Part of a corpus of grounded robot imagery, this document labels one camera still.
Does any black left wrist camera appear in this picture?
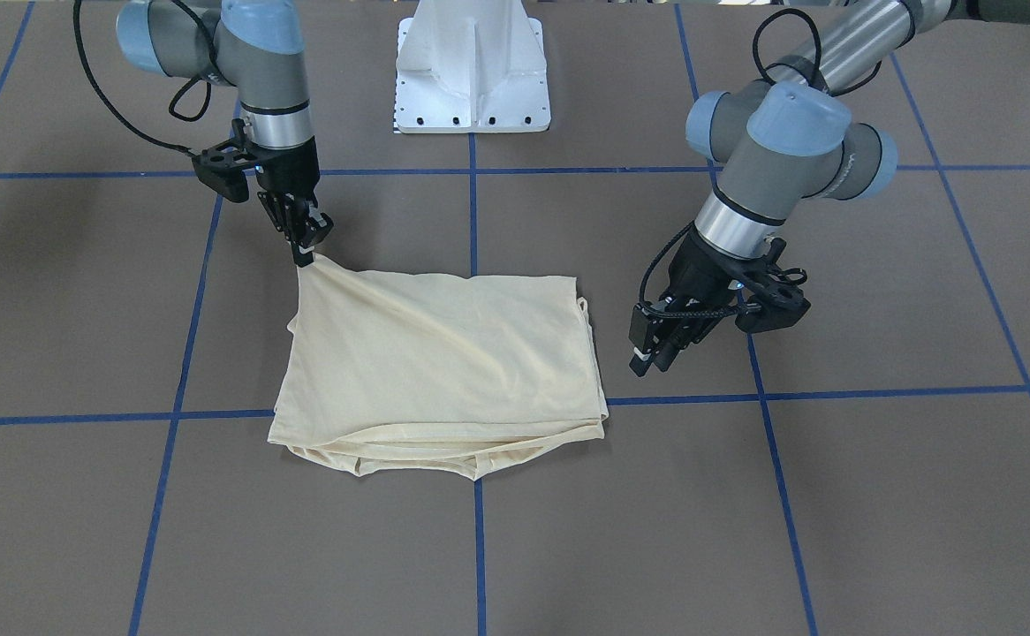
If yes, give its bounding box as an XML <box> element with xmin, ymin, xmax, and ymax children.
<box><xmin>733</xmin><ymin>237</ymin><xmax>811</xmax><ymax>334</ymax></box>

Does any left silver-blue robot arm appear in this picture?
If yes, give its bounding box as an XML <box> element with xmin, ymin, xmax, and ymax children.
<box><xmin>631</xmin><ymin>1</ymin><xmax>1030</xmax><ymax>377</ymax></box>

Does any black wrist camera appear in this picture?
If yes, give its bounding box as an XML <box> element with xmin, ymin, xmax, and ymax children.
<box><xmin>191</xmin><ymin>118</ymin><xmax>258</xmax><ymax>204</ymax></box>
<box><xmin>733</xmin><ymin>237</ymin><xmax>811</xmax><ymax>334</ymax></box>

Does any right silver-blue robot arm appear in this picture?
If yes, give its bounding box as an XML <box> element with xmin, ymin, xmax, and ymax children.
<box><xmin>116</xmin><ymin>1</ymin><xmax>333</xmax><ymax>267</ymax></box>

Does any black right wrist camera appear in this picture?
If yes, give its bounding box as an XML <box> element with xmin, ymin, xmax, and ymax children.
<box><xmin>191</xmin><ymin>118</ymin><xmax>258</xmax><ymax>204</ymax></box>

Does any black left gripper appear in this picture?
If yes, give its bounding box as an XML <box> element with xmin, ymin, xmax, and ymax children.
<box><xmin>629</xmin><ymin>228</ymin><xmax>734</xmax><ymax>377</ymax></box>

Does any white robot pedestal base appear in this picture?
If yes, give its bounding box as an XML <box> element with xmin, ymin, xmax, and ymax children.
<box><xmin>394</xmin><ymin>1</ymin><xmax>551</xmax><ymax>134</ymax></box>

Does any cream long-sleeve printed shirt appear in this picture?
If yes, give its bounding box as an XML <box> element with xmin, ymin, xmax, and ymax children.
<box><xmin>268</xmin><ymin>256</ymin><xmax>609</xmax><ymax>481</ymax></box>

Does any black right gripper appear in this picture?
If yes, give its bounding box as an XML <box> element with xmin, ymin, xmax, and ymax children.
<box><xmin>255</xmin><ymin>137</ymin><xmax>334</xmax><ymax>269</ymax></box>

